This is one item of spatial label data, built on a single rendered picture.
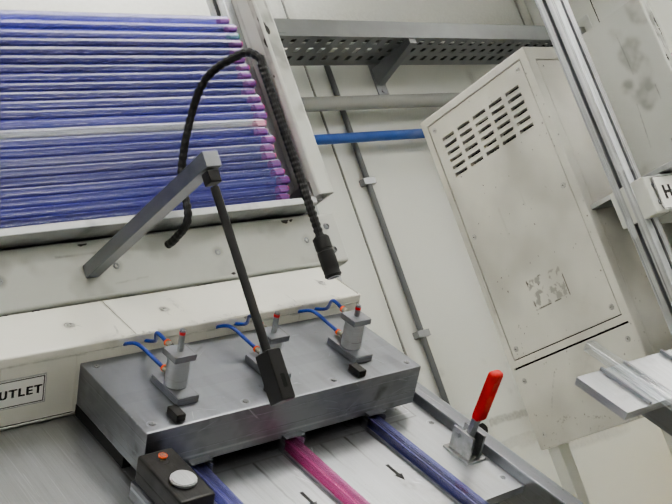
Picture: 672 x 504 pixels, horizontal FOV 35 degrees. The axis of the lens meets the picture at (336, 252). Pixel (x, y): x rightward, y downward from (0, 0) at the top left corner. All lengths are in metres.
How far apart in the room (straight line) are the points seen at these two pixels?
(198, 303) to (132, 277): 0.08
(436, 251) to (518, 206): 1.51
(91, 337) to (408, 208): 2.59
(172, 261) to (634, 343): 1.00
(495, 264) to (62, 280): 1.18
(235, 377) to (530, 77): 1.14
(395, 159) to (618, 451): 1.27
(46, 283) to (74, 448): 0.19
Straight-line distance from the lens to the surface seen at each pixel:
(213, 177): 0.95
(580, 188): 2.01
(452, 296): 3.57
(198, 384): 1.07
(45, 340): 1.08
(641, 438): 4.02
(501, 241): 2.15
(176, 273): 1.23
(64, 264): 1.18
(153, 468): 0.97
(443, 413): 1.20
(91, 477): 1.03
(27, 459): 1.05
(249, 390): 1.07
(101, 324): 1.11
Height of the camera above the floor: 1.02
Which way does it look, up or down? 13 degrees up
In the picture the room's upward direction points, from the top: 19 degrees counter-clockwise
